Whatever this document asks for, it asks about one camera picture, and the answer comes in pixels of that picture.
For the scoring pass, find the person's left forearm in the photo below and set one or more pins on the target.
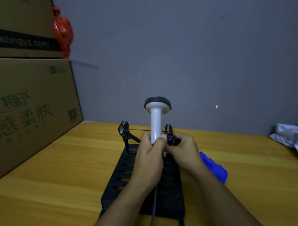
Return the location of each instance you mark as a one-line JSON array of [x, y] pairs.
[[125, 207]]

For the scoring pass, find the person's right hand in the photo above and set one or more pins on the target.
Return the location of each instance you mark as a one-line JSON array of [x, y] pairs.
[[186, 153]]

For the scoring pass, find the person's right thumb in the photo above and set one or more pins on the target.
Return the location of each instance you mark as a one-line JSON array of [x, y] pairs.
[[170, 150]]

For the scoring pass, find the black clamp clip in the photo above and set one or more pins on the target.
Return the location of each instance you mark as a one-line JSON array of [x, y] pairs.
[[125, 132], [169, 136]]

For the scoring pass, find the red plastic bag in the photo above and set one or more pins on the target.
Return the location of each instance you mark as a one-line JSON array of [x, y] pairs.
[[62, 32]]

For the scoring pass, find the person's right forearm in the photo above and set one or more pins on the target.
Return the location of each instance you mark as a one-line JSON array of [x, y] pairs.
[[218, 200]]

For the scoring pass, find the white handheld scanner black head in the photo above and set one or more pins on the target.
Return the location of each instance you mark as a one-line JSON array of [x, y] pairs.
[[156, 121]]

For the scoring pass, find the black slotted base stand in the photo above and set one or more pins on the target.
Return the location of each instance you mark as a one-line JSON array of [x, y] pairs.
[[121, 186]]

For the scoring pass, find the white crumpled plastic bag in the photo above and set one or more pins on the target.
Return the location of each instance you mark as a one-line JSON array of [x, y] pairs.
[[287, 136]]

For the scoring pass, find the person's left hand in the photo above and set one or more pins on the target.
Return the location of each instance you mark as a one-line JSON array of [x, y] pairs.
[[149, 160]]

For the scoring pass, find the large cardboard box green print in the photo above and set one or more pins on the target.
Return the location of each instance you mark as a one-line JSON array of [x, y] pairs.
[[32, 111]]

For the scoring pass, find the thin black rod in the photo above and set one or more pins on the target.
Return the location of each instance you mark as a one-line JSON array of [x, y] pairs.
[[139, 130]]

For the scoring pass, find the person's left thumb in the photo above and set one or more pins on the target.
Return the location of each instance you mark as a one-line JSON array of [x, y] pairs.
[[160, 141]]

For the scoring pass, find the cardboard box black band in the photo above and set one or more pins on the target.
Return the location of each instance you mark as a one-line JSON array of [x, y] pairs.
[[25, 28]]

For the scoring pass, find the blue cloth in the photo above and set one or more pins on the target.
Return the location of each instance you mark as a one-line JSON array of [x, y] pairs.
[[215, 167]]

